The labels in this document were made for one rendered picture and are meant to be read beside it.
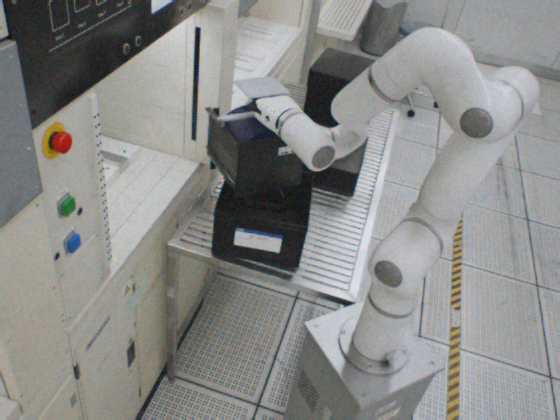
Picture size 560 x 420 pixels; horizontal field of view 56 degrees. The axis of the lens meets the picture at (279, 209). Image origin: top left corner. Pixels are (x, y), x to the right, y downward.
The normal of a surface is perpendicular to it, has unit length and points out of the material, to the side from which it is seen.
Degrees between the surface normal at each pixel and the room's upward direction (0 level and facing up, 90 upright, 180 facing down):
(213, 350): 0
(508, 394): 0
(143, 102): 90
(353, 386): 0
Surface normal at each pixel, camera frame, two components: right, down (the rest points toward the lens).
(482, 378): 0.14, -0.77
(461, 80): -0.78, -0.34
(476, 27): -0.28, 0.58
